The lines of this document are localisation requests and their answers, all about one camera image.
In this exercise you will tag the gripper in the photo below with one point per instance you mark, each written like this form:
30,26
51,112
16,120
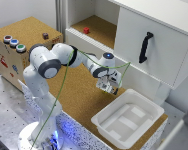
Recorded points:
109,81

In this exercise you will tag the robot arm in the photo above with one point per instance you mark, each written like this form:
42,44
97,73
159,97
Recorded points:
47,66

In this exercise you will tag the purple block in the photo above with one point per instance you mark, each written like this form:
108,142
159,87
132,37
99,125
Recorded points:
45,35

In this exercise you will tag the white plastic box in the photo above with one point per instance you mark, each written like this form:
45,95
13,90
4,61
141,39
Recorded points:
127,120

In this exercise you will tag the white sliding door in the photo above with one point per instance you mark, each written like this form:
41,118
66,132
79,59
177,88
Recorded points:
167,53

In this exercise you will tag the white cabinet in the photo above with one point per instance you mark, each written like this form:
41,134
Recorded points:
104,11

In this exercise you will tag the green button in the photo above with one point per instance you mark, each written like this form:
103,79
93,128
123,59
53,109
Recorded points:
20,48

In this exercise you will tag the wooden drawer box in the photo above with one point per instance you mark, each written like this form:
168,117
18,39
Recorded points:
25,28

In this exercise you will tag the blue button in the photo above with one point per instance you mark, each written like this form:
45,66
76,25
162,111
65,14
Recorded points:
14,42

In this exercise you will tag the red button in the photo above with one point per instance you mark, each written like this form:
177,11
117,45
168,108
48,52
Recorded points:
7,38

